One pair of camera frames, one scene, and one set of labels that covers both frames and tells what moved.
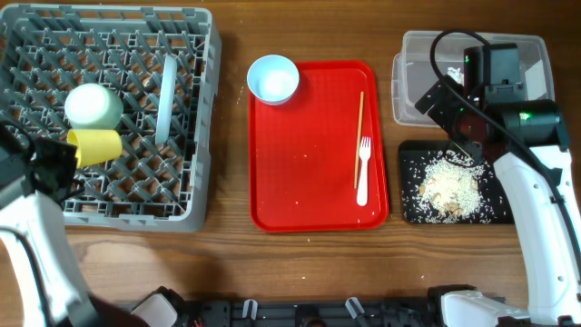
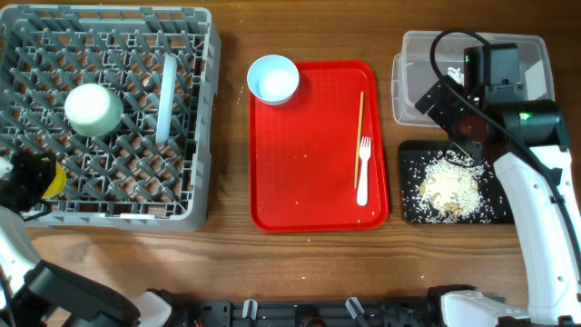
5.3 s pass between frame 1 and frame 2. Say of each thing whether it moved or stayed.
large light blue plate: stayed
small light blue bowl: stayed
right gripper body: stayed
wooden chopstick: stayed
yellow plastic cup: moved
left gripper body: moved
